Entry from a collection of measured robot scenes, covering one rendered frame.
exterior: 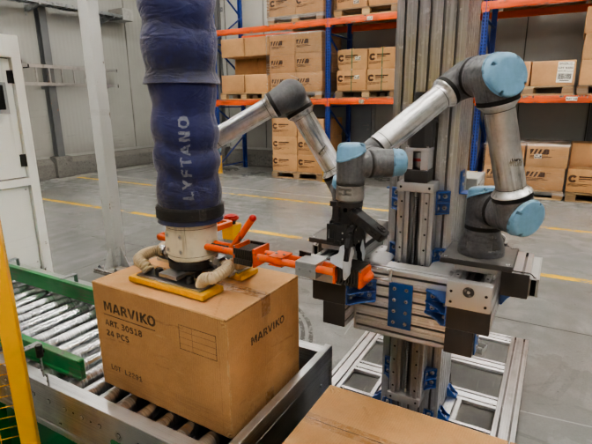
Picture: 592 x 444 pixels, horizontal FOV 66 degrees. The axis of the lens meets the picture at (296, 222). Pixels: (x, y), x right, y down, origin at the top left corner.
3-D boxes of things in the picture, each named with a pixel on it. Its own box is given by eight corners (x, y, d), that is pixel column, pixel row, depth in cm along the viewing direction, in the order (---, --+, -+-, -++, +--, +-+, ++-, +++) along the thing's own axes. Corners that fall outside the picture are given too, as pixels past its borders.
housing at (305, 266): (294, 275, 133) (293, 261, 132) (306, 268, 139) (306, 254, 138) (314, 279, 130) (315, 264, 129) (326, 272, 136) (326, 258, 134)
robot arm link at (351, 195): (368, 183, 123) (356, 188, 117) (367, 200, 125) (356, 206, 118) (343, 181, 127) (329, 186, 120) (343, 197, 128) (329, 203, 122)
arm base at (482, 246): (461, 243, 167) (463, 217, 164) (506, 248, 159) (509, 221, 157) (453, 255, 154) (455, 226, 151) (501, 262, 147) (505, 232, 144)
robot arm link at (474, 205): (485, 218, 161) (490, 180, 158) (514, 228, 149) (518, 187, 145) (456, 221, 158) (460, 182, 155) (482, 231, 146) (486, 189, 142)
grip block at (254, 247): (231, 263, 143) (230, 246, 142) (249, 255, 152) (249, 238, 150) (253, 269, 139) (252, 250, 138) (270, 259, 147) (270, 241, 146)
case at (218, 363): (104, 381, 169) (91, 280, 159) (182, 335, 202) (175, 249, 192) (233, 440, 139) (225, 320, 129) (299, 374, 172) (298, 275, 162)
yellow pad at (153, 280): (128, 281, 157) (127, 267, 156) (151, 271, 165) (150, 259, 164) (203, 302, 140) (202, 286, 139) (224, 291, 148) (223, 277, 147)
